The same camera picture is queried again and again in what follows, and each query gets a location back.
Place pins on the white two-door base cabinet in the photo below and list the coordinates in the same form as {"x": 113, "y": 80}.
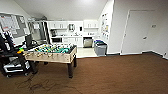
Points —
{"x": 76, "y": 41}

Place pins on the blue recycling bin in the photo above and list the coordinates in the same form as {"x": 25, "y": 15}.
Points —
{"x": 97, "y": 42}

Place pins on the green-lidded waste bin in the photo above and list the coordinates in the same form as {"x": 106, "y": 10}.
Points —
{"x": 100, "y": 43}

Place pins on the black built-in microwave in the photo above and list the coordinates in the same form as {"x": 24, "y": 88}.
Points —
{"x": 56, "y": 39}

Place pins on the green foosball table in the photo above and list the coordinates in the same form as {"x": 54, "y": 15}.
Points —
{"x": 53, "y": 53}

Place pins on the black coffee maker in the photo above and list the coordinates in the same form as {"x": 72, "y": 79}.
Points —
{"x": 52, "y": 32}

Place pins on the stainless steel refrigerator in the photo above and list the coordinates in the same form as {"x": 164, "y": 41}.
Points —
{"x": 37, "y": 31}

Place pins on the white door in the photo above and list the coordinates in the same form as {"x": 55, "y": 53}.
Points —
{"x": 136, "y": 31}

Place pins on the black wheeled cart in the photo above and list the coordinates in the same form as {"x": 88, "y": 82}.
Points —
{"x": 15, "y": 58}

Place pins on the grey notice board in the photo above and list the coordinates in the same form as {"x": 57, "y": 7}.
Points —
{"x": 13, "y": 25}

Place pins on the black wall soap dispenser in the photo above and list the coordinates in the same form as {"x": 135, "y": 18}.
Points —
{"x": 81, "y": 29}

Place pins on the white three-door wall cabinet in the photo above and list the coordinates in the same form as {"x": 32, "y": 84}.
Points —
{"x": 57, "y": 25}
{"x": 90, "y": 24}

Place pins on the wall bulletin board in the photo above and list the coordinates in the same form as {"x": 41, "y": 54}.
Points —
{"x": 104, "y": 25}

